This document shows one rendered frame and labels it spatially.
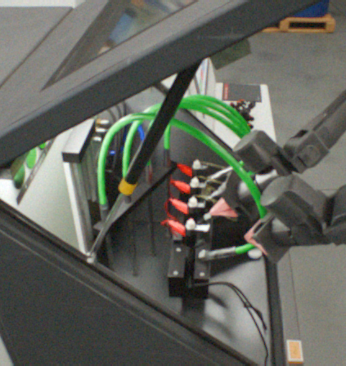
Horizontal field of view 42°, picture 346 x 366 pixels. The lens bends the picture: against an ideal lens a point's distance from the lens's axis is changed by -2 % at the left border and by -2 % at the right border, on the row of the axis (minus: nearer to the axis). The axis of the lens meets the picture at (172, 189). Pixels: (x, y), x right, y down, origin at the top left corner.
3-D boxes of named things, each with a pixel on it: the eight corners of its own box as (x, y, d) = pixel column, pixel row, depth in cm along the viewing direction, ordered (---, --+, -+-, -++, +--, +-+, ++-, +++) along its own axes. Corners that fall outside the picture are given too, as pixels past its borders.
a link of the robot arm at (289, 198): (368, 237, 63) (371, 195, 69) (315, 188, 60) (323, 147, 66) (303, 261, 72) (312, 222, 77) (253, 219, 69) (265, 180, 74)
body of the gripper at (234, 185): (226, 171, 98) (252, 156, 93) (256, 204, 100) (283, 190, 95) (217, 189, 93) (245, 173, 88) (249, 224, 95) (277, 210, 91)
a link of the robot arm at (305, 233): (334, 252, 69) (348, 222, 71) (304, 225, 67) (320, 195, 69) (304, 252, 75) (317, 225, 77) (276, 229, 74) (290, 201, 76)
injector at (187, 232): (203, 290, 117) (205, 230, 104) (183, 288, 118) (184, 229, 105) (203, 282, 119) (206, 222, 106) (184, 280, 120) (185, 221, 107)
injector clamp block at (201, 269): (207, 316, 118) (209, 278, 109) (168, 314, 119) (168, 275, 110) (211, 228, 145) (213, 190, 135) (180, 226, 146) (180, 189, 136)
